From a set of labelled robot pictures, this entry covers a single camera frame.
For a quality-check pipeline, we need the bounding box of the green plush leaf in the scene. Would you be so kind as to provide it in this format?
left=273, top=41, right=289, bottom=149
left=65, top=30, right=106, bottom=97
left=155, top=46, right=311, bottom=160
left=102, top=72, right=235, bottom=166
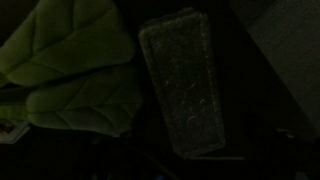
left=0, top=0, right=142, bottom=137

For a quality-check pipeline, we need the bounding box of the dark block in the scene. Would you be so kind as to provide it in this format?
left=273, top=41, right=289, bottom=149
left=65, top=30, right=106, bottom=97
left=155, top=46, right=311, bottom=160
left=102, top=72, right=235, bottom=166
left=139, top=8, right=225, bottom=158

